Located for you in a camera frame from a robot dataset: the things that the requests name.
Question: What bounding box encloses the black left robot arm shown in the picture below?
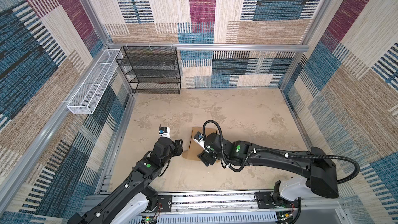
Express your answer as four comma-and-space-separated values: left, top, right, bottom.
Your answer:
67, 137, 183, 224

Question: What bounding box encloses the black corrugated cable conduit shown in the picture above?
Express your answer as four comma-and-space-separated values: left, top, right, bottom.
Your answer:
201, 119, 361, 222

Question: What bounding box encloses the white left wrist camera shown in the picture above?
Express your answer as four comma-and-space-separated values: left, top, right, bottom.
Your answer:
159, 125, 171, 139

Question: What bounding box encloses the aluminium front mounting rail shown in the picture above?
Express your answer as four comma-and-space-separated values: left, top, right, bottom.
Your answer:
77, 189, 352, 224

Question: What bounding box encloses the black wire mesh shelf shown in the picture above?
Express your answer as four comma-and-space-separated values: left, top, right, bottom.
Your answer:
116, 46, 182, 94

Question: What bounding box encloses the brown cardboard box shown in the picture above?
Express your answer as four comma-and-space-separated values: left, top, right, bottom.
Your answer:
182, 127, 204, 161

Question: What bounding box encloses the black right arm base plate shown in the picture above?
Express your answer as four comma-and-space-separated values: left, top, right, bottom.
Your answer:
254, 191, 299, 209

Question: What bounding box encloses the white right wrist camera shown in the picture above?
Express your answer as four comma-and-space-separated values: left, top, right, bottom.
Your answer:
193, 132, 205, 150

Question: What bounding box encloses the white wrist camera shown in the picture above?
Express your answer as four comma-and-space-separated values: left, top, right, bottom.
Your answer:
159, 125, 171, 139
193, 132, 205, 150

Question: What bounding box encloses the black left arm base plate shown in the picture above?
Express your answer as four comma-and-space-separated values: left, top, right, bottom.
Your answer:
147, 195, 173, 213

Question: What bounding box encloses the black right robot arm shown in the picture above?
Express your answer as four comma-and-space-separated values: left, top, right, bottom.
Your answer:
194, 132, 339, 199

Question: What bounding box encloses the white wire mesh basket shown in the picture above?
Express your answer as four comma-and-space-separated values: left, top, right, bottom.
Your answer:
67, 49, 120, 115

